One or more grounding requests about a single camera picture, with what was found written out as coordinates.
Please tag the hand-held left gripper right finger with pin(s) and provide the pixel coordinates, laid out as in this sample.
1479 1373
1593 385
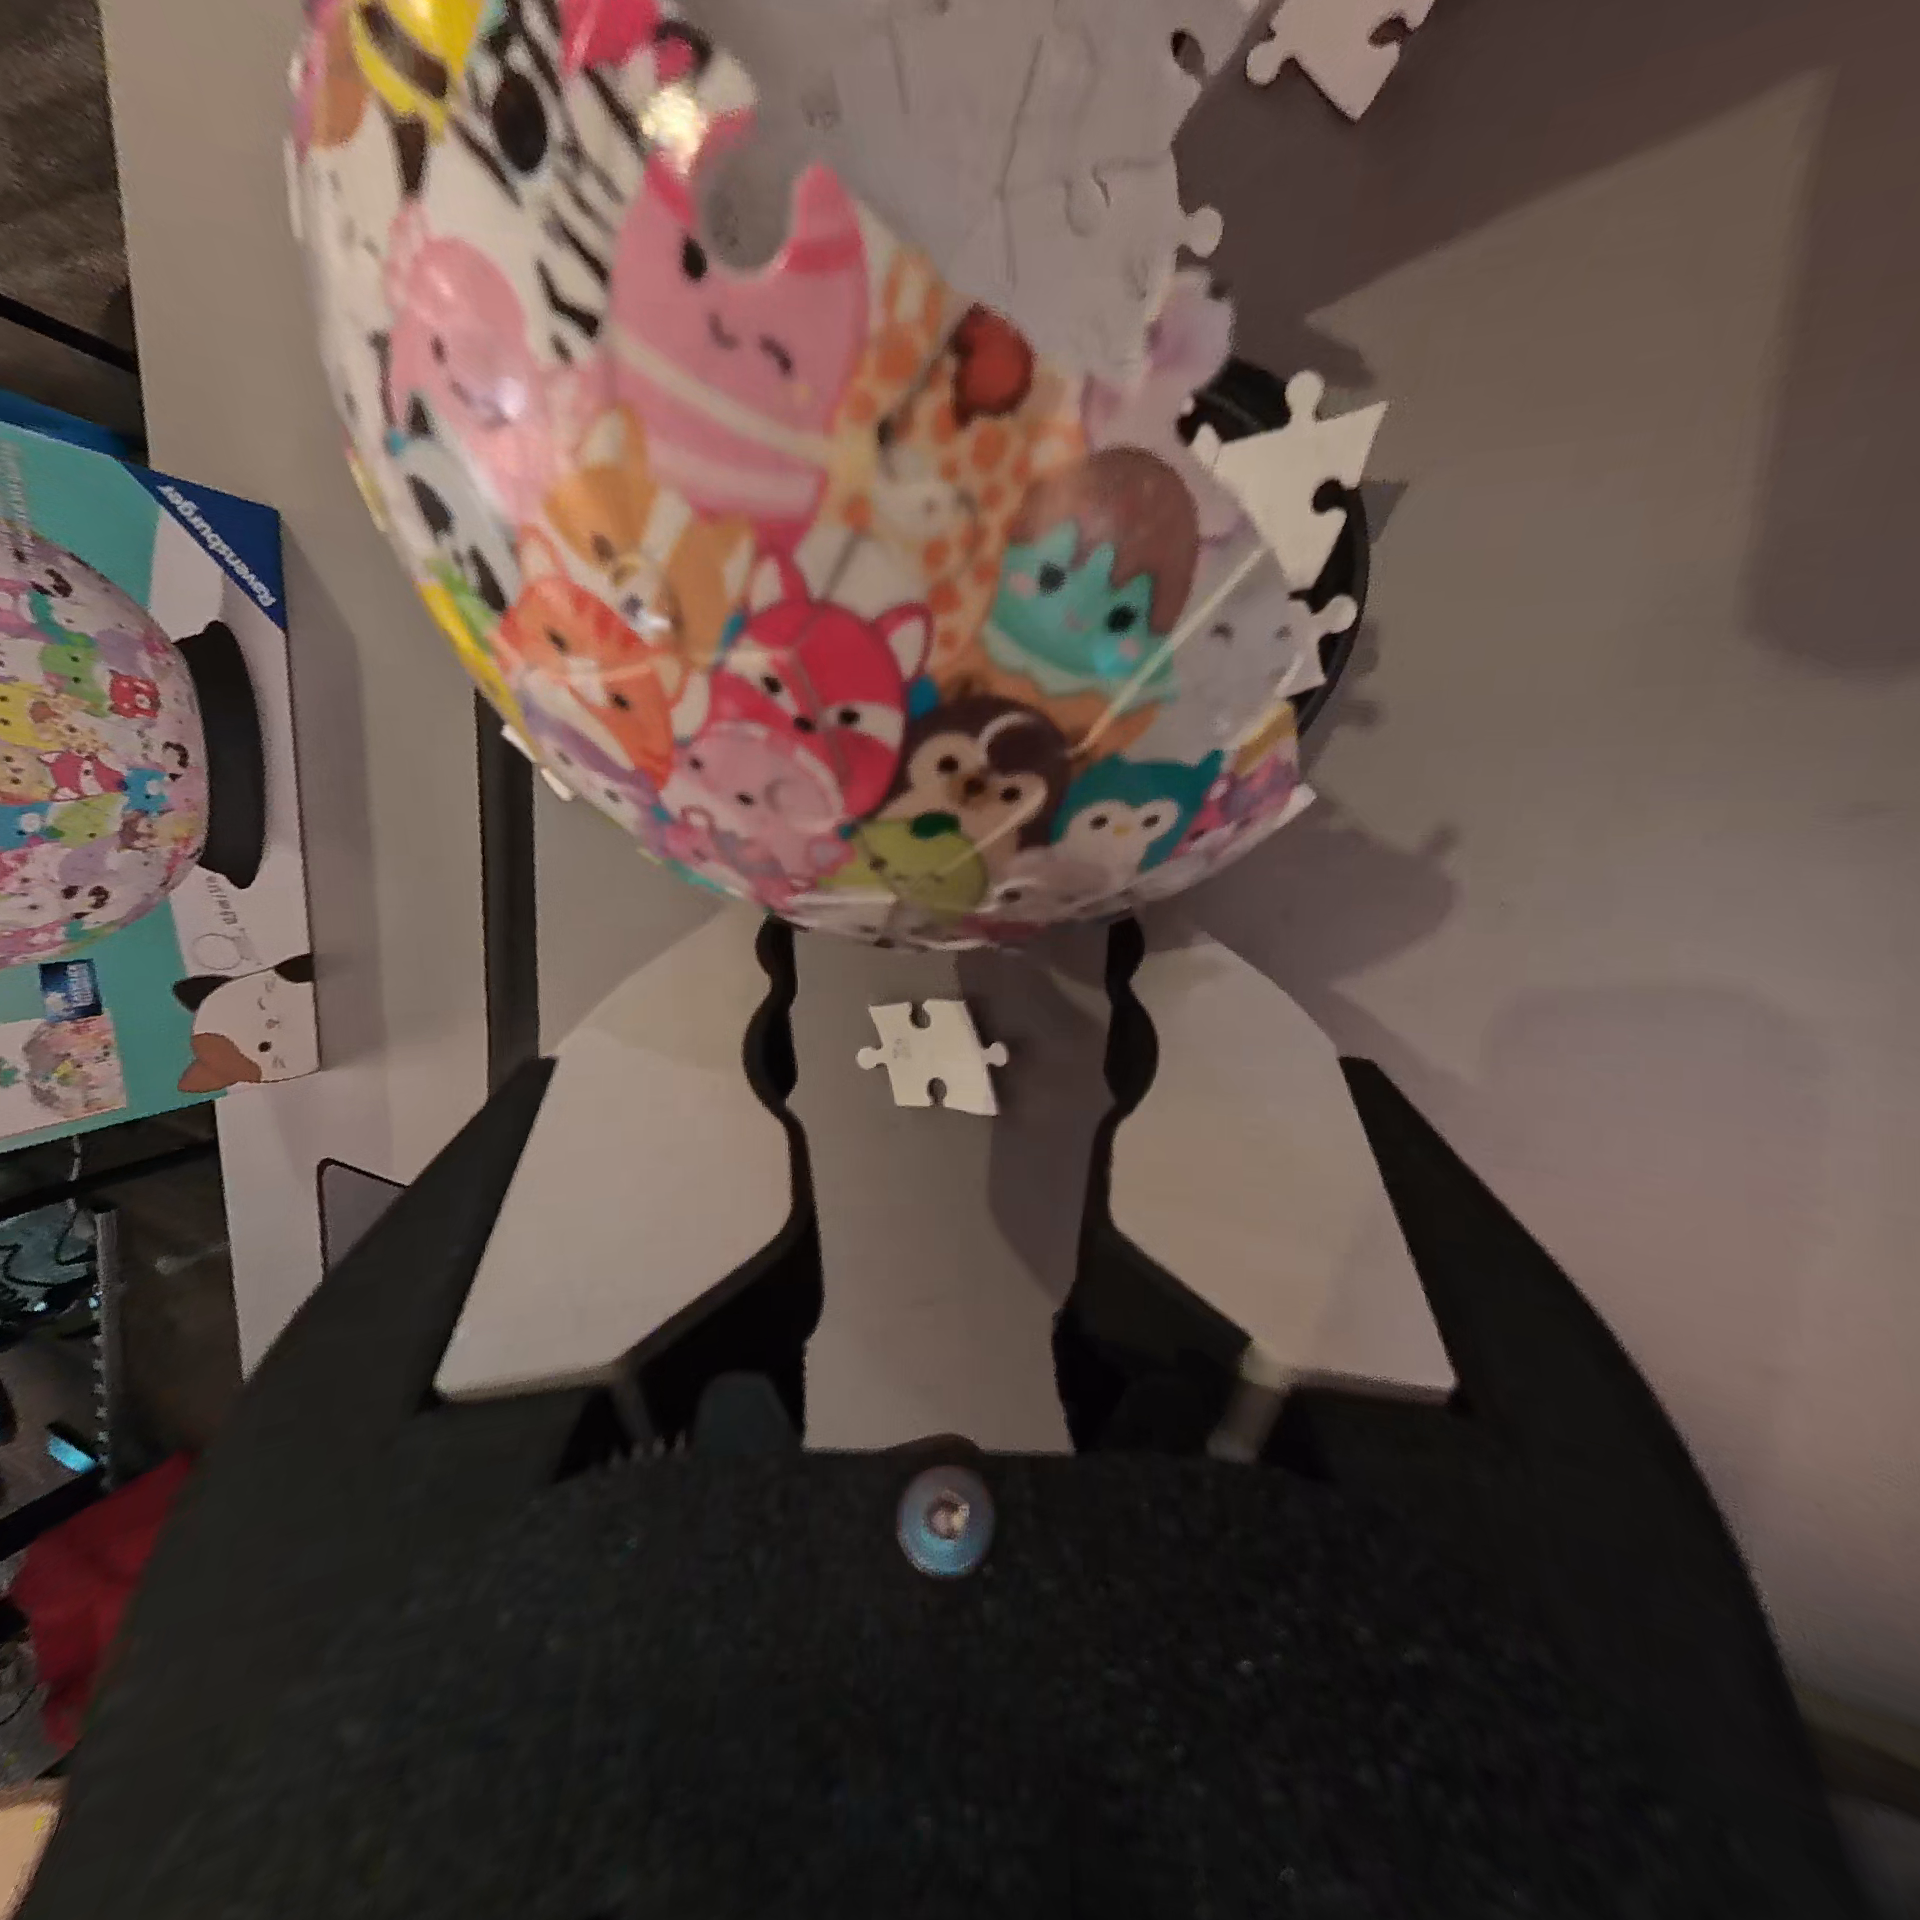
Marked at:
1276 1215

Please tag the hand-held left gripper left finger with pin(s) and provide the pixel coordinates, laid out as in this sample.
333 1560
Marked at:
629 1201

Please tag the white puzzle piece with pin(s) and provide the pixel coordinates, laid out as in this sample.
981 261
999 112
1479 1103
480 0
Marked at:
1342 45
931 1059

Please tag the colourful 3D puzzle ball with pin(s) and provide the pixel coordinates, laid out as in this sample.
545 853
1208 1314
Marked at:
750 523

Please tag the black ball stand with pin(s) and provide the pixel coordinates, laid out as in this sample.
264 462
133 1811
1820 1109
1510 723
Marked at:
1342 600

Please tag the colourful puzzle box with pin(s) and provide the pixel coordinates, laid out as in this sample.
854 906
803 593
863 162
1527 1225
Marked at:
136 720

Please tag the red storage bin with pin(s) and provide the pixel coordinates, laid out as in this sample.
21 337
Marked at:
105 1590

